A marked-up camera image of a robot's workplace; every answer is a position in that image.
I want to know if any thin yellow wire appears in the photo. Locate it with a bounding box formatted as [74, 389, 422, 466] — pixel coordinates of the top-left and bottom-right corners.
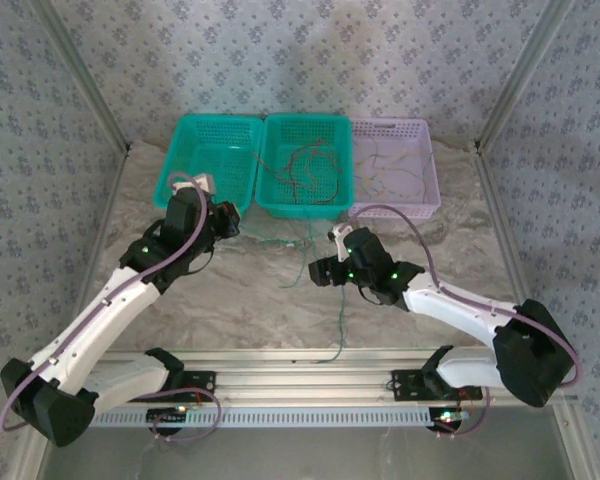
[357, 172, 397, 201]
[354, 148, 417, 182]
[408, 142, 434, 199]

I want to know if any lilac perforated plastic basket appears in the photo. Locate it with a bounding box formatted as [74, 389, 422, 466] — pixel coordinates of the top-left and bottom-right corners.
[348, 117, 442, 221]

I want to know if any teal perforated plastic basket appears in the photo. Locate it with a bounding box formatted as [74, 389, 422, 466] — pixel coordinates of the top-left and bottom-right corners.
[152, 113, 265, 224]
[254, 112, 357, 221]

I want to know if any small black controller board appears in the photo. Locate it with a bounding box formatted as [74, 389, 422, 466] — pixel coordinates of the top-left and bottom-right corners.
[429, 407, 469, 434]
[147, 405, 190, 436]

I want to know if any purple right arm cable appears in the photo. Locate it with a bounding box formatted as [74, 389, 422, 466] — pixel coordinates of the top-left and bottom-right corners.
[347, 204, 580, 440]

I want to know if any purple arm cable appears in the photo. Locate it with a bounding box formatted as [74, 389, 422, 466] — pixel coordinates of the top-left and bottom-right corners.
[0, 171, 224, 444]
[347, 204, 580, 440]

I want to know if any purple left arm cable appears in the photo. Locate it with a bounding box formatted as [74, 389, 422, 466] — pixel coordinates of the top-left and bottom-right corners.
[0, 171, 224, 444]

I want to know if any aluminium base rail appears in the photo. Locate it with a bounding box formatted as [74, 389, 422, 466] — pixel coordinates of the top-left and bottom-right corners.
[29, 347, 579, 407]

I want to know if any grey slotted cable duct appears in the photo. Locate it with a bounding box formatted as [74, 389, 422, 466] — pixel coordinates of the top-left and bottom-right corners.
[54, 405, 456, 429]

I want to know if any aluminium frame post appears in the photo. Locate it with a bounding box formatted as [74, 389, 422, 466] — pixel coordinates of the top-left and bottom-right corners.
[29, 0, 133, 154]
[473, 0, 577, 151]

